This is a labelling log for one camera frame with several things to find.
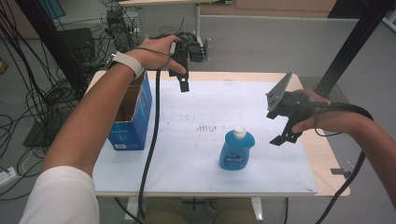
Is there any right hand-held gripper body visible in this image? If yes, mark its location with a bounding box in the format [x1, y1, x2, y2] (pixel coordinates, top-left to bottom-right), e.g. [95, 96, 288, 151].
[265, 72, 331, 122]

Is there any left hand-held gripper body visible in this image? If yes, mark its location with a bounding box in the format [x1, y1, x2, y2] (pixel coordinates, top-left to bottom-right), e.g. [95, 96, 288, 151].
[169, 31, 205, 63]

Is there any blue bottle with white cap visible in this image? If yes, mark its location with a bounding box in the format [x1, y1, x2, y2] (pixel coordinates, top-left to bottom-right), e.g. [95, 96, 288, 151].
[219, 126, 256, 172]

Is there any blue cardboard box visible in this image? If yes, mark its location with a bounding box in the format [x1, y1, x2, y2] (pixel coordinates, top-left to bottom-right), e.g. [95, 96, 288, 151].
[106, 69, 153, 151]

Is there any person's left hand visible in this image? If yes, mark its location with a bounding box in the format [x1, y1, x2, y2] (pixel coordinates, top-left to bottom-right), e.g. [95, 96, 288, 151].
[125, 35, 188, 76]

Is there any person's right hand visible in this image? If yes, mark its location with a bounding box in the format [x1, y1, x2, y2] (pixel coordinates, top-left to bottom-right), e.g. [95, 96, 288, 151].
[291, 89, 351, 134]

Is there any white background table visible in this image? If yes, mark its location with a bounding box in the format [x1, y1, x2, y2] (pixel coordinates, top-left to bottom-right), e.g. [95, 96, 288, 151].
[118, 0, 233, 62]

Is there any white watch band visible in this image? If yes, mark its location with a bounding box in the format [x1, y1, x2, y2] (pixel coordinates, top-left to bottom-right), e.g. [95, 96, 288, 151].
[106, 50, 145, 78]

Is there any black electronic device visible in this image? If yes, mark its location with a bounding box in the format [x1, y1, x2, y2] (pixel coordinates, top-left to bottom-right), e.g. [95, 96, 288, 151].
[106, 7, 134, 53]

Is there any white table mat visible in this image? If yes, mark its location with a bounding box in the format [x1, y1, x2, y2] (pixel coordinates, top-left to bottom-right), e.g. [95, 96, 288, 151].
[92, 78, 318, 195]

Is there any black computer tower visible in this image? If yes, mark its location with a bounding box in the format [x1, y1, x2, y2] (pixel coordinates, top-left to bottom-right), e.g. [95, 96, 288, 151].
[57, 27, 96, 63]

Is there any white shirt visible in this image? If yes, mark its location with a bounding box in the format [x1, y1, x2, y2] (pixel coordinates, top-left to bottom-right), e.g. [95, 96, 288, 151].
[18, 165, 101, 224]

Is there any white power strip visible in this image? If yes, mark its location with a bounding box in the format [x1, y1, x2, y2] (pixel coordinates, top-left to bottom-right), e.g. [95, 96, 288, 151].
[0, 166, 17, 189]

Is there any thick black gripper cable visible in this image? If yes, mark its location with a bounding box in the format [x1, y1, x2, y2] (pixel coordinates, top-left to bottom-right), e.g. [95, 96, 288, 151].
[314, 101, 375, 224]
[137, 68, 162, 220]

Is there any small black bracket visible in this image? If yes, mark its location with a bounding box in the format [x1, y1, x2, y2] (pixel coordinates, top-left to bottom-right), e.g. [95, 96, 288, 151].
[330, 167, 353, 180]

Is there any black metal stand post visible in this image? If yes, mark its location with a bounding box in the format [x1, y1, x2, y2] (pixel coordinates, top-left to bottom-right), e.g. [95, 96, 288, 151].
[314, 0, 396, 97]
[15, 0, 88, 96]

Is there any tangle of black floor cables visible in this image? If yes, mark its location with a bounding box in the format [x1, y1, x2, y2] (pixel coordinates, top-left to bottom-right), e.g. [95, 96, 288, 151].
[0, 0, 110, 200]

